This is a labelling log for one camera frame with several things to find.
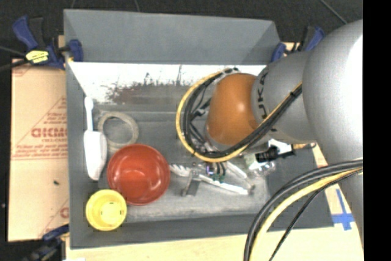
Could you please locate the white plastic fork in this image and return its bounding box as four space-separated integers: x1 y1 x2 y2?
169 163 250 195

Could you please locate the red bowl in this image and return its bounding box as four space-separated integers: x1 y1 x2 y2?
106 144 171 206

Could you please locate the clear plastic object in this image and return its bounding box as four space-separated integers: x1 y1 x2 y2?
244 160 276 181

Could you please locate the clear tape roll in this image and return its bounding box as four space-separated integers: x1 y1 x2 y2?
97 112 140 154

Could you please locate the yellow cup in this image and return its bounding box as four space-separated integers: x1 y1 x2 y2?
85 189 128 232

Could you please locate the white plastic scoop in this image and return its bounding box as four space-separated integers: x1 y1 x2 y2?
83 97 108 181

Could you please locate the grey metal bin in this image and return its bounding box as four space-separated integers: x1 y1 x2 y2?
63 9 334 248

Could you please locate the brown cardboard board red print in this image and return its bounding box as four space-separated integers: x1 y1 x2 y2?
7 61 71 242

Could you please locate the black cylinder on white bracket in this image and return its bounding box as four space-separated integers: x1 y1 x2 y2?
255 139 306 163

